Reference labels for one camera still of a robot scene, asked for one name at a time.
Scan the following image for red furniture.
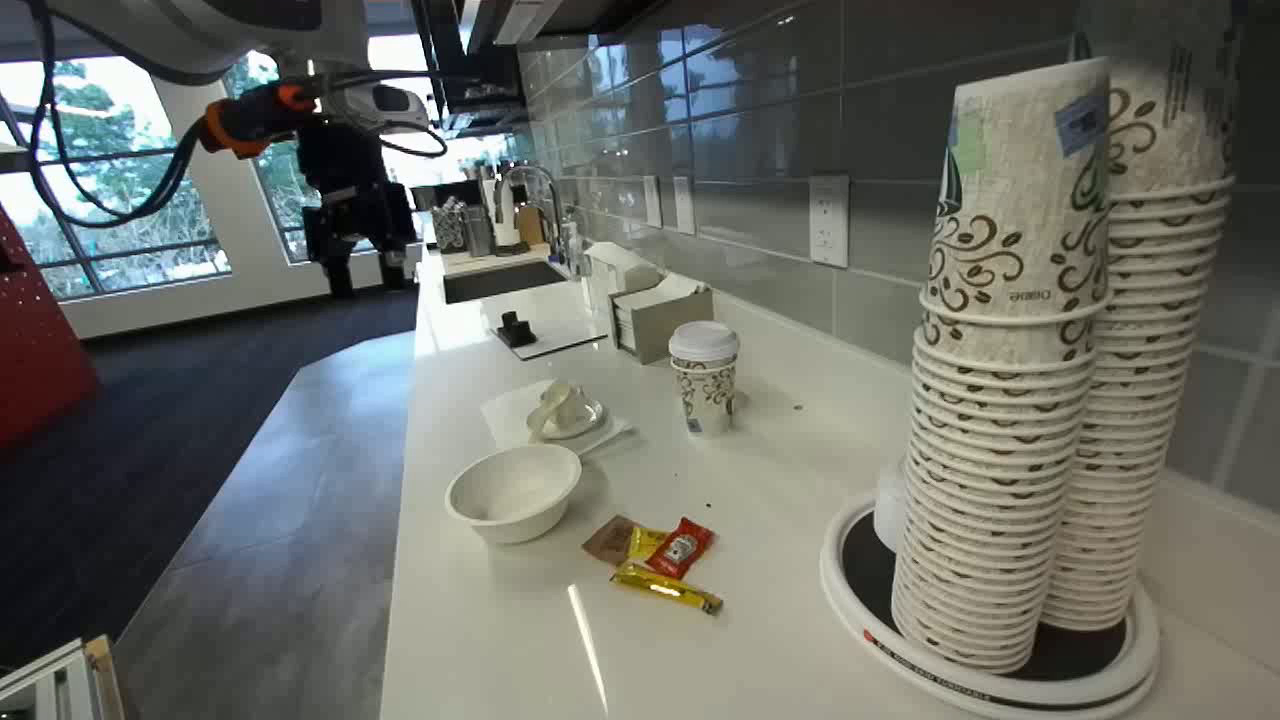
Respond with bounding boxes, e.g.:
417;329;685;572
0;202;101;452

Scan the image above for round white cup tray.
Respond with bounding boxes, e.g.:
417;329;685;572
818;492;1160;720

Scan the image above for red sauce packet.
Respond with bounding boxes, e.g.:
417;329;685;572
646;515;721;582

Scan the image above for metal napkin holder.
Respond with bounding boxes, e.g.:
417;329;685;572
607;273;716;367

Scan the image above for white framed object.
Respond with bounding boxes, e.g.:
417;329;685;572
0;632;134;720

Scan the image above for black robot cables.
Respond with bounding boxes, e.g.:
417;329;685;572
0;0;456;231

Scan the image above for white flat board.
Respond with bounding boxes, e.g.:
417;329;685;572
493;310;612;365

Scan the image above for white teacup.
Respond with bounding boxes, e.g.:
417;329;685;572
532;378;595;437

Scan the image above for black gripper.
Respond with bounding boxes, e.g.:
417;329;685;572
292;116;419;304

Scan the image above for brown sauce packet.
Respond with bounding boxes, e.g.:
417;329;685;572
580;510;639;569

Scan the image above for white bowl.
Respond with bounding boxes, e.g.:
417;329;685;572
439;440;590;546

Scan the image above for black plastic block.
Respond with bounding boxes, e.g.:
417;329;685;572
497;308;540;350

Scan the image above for clear acrylic box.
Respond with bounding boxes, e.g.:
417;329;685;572
580;235;667;304

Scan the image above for white napkin mat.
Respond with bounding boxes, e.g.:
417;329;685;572
475;376;639;461

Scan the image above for countertop sink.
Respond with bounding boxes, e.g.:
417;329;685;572
439;254;574;308

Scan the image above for white wall outlet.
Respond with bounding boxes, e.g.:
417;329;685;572
667;170;702;235
803;170;852;269

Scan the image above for small yellow sauce packet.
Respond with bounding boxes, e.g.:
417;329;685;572
621;523;672;577

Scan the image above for lidded patterned paper cup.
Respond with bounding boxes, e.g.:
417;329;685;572
664;317;746;437

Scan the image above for stack of patterned paper cups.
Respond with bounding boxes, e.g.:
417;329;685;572
1038;0;1243;635
889;50;1112;677

